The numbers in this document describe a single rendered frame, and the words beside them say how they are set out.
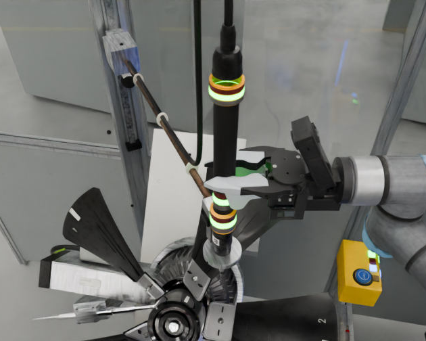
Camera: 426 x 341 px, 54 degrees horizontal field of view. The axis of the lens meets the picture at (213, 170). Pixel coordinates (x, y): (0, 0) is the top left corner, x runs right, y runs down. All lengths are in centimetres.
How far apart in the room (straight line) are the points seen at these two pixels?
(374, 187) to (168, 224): 70
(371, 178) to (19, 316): 218
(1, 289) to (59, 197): 81
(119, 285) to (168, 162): 35
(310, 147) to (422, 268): 26
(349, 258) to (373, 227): 56
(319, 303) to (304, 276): 109
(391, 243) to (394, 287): 146
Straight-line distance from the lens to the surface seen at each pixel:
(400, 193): 65
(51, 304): 252
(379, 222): 72
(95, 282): 117
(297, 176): 60
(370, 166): 64
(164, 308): 96
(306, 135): 55
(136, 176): 153
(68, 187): 196
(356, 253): 130
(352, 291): 126
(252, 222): 88
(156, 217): 120
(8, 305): 261
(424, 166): 67
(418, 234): 71
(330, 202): 66
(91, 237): 103
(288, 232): 184
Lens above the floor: 209
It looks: 44 degrees down
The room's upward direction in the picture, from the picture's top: straight up
